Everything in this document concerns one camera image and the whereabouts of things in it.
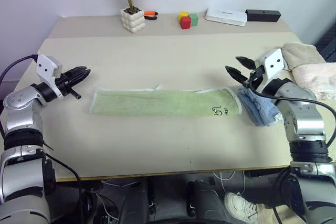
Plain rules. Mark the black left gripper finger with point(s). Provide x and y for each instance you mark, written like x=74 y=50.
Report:
x=78 y=69
x=82 y=76

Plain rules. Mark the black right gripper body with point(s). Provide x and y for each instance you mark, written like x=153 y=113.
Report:
x=256 y=75

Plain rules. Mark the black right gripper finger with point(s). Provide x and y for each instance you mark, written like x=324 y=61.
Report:
x=245 y=62
x=236 y=74

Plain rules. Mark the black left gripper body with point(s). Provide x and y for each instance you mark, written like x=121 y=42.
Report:
x=65 y=83

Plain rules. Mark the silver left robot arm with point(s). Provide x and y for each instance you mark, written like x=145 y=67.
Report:
x=18 y=119

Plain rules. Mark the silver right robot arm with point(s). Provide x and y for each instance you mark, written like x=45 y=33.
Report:
x=304 y=119

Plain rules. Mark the blue folded towel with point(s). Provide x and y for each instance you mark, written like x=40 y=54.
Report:
x=258 y=108

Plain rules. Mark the beige towel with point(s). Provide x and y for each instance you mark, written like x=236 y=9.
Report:
x=302 y=53

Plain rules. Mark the pale pink towel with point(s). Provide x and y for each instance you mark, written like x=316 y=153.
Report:
x=319 y=79

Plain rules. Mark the green towel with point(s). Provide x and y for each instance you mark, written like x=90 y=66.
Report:
x=165 y=102

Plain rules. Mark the white flat box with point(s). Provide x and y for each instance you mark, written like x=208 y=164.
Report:
x=225 y=16

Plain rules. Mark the black rectangular box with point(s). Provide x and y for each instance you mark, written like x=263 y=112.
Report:
x=263 y=15

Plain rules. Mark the green cube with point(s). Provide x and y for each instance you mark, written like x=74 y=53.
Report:
x=194 y=19

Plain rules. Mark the red cube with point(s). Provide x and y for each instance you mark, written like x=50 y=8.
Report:
x=186 y=22

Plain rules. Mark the white bubble plant pot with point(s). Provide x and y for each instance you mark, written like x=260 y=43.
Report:
x=133 y=22

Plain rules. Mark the yellow cube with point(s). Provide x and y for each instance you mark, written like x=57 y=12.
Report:
x=183 y=15

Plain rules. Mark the orange and black pliers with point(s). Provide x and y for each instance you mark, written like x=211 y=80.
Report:
x=151 y=14

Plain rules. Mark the beige table mat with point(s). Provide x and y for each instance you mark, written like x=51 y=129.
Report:
x=157 y=142

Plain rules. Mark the dark rounded shape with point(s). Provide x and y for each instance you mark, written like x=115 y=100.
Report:
x=206 y=199

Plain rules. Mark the white sneaker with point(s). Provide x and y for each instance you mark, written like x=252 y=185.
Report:
x=240 y=207

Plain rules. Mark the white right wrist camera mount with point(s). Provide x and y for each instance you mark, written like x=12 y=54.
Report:
x=271 y=64

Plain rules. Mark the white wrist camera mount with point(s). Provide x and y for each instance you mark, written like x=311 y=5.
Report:
x=271 y=64
x=46 y=68

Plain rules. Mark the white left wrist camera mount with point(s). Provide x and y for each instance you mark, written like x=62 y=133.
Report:
x=46 y=68

